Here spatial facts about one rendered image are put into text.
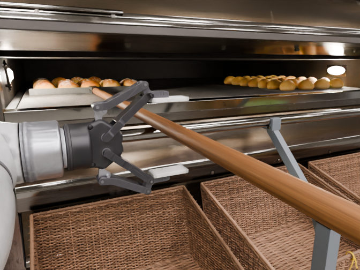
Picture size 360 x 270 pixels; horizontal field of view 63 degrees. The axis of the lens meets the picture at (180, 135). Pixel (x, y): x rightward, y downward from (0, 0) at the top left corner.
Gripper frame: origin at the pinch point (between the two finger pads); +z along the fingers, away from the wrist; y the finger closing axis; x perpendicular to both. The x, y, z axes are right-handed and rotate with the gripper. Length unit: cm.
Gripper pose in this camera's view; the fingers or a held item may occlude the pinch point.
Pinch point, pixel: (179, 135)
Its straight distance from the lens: 54.8
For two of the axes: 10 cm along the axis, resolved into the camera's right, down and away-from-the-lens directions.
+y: 0.0, 9.7, 2.4
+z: 9.0, -1.0, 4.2
